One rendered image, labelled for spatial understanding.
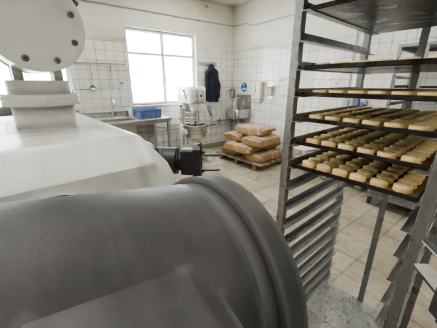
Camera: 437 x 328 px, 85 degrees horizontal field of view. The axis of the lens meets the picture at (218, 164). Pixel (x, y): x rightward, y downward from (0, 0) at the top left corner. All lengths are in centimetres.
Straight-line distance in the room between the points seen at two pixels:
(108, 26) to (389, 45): 411
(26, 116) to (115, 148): 11
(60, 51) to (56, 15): 3
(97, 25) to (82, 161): 457
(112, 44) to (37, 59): 451
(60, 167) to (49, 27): 11
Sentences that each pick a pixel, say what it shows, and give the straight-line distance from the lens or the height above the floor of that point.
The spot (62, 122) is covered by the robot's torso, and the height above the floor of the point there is 141.
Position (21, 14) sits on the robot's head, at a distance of 24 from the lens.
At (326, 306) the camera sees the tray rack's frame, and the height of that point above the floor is 15.
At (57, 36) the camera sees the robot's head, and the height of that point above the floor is 148.
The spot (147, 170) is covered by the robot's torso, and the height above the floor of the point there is 138.
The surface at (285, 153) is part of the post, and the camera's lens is 99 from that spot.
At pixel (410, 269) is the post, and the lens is 95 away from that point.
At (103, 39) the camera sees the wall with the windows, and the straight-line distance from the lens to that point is 472.
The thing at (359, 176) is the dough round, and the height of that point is 115.
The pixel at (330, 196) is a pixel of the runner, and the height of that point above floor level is 86.
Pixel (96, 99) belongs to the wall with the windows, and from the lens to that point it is 463.
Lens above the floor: 144
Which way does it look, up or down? 19 degrees down
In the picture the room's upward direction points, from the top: straight up
